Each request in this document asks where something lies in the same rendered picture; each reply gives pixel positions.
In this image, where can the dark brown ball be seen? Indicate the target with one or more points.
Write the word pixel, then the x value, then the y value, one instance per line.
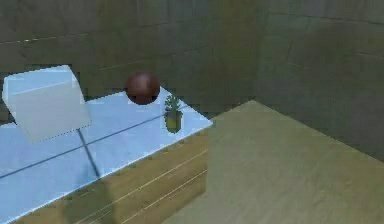
pixel 142 87

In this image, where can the pale blue bed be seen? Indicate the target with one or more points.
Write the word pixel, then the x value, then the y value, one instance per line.
pixel 126 140

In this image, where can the small green potted plant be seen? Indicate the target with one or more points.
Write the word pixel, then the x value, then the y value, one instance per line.
pixel 173 117

